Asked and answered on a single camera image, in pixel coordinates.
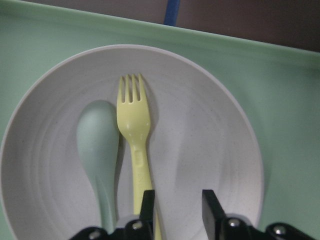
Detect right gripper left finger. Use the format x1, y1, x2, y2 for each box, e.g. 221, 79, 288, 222
71, 190, 155, 240

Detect yellow plastic fork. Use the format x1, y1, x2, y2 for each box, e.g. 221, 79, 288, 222
116, 73, 163, 240

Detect light green tray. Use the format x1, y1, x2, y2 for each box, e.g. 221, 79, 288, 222
0, 0, 320, 239

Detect white round plate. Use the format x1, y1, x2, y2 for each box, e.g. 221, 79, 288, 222
0, 45, 264, 240

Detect pale green plastic spoon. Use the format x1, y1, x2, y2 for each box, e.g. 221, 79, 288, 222
76, 100, 120, 233

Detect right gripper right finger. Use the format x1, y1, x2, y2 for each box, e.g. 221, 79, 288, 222
202, 189, 313, 240

